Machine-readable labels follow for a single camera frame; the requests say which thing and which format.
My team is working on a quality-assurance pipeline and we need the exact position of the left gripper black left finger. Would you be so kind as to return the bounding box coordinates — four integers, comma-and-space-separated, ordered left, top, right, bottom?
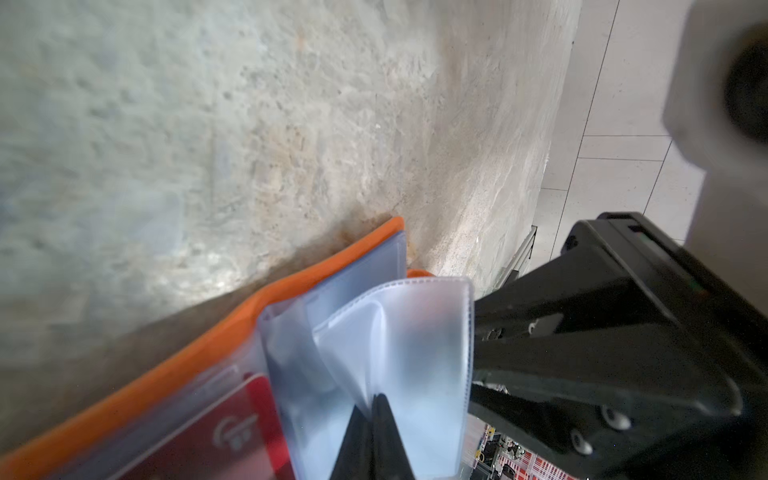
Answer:
330, 407, 374, 480

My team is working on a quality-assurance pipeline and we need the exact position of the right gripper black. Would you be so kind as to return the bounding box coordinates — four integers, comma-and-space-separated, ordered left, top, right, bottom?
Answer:
469, 213, 767, 479

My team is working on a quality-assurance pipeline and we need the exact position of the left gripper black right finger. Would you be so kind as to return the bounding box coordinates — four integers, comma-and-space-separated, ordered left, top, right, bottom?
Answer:
372, 394, 415, 480

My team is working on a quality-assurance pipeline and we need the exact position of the orange card holder wallet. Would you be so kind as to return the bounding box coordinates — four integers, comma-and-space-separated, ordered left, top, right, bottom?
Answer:
1, 218, 474, 479

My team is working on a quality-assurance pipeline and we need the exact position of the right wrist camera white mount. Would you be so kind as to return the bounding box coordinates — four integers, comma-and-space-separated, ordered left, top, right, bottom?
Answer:
663, 1, 767, 313

